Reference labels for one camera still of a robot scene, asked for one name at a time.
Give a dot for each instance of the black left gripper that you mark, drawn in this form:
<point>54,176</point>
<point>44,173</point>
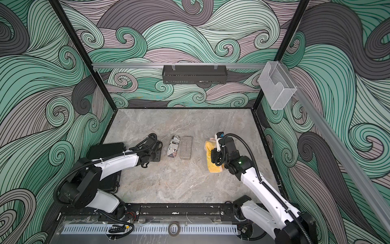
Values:
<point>158,157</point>

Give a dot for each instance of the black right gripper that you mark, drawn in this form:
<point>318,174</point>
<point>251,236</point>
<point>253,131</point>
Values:
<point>214,158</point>

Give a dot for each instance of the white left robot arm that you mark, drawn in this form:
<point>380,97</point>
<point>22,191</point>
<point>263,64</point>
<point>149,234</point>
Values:
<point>93,180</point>

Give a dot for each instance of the black tape roll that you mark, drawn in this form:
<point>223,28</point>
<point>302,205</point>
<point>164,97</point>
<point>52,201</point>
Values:
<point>174,229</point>

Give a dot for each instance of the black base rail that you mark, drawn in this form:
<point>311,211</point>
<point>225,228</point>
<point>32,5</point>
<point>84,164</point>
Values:
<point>215,212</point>

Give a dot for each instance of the black corner frame post right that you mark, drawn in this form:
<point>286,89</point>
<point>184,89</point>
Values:
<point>292,28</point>

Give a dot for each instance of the aluminium rail right wall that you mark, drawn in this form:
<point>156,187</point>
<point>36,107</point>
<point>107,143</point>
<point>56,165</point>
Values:
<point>309,96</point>

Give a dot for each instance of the white perforated cable duct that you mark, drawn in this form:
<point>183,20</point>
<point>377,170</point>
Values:
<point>212,229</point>

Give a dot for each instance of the aluminium rail back wall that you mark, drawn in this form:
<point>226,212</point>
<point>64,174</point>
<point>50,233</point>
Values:
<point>140,65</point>

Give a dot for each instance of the black flat box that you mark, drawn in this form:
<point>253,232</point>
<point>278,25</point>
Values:
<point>110,183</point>

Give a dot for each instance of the black wall tray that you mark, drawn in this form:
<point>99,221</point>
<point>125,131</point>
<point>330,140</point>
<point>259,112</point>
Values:
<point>194,74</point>

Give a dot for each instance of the black corner frame post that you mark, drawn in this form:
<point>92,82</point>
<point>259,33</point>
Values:
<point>81,50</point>
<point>292,28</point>

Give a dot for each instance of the black corner frame post left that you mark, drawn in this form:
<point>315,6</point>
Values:
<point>81,50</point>

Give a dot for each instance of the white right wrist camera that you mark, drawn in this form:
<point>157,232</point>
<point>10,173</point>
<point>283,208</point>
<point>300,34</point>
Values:
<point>218,137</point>

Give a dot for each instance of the clear acrylic wall holder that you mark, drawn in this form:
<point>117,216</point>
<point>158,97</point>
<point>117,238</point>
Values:
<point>277,84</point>

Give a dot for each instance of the aluminium rail wall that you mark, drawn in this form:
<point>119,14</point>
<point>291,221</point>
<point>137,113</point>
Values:
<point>140,65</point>
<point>309,96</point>

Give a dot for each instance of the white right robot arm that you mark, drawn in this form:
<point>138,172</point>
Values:
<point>280,219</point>

